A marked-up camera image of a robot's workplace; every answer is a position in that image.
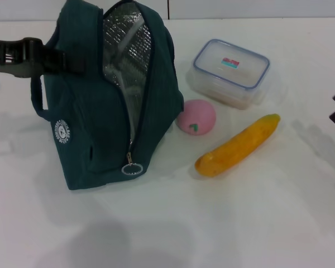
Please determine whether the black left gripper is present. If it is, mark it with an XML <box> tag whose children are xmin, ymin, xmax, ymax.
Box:
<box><xmin>0</xmin><ymin>37</ymin><xmax>84</xmax><ymax>79</ymax></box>

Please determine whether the dark teal insulated lunch bag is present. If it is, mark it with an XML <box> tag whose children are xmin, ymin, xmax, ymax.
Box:
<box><xmin>30</xmin><ymin>0</ymin><xmax>184</xmax><ymax>191</ymax></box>

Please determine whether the pink toy peach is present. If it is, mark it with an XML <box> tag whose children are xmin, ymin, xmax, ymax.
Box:
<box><xmin>176</xmin><ymin>99</ymin><xmax>217</xmax><ymax>137</ymax></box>

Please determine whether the clear container with blue-rimmed lid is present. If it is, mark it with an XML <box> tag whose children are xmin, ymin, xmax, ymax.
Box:
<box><xmin>185</xmin><ymin>39</ymin><xmax>271</xmax><ymax>110</ymax></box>

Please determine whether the yellow toy banana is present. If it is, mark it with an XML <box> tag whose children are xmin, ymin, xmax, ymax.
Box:
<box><xmin>194</xmin><ymin>113</ymin><xmax>281</xmax><ymax>177</ymax></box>

